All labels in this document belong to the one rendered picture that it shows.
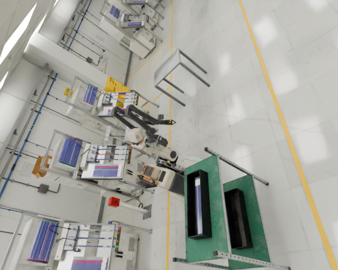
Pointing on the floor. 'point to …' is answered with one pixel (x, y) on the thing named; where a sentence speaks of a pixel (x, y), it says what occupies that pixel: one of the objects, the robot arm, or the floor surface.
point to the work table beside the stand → (170, 64)
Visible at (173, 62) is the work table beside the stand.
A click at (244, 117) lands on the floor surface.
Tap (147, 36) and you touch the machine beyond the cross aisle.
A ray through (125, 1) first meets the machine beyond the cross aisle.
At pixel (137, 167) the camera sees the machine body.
